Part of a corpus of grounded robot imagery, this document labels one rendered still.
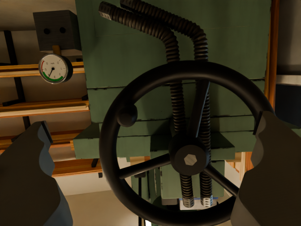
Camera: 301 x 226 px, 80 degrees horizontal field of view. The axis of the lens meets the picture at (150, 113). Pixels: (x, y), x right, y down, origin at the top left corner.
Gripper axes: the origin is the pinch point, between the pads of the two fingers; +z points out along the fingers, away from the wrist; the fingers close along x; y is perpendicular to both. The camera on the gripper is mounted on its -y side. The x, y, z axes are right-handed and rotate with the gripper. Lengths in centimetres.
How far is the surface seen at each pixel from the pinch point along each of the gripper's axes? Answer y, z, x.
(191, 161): 14.8, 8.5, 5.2
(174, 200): 37.0, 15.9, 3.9
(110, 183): 19.0, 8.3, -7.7
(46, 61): 3.8, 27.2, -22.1
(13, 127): 153, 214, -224
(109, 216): 261, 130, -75
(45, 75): 6.4, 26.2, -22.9
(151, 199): 80, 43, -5
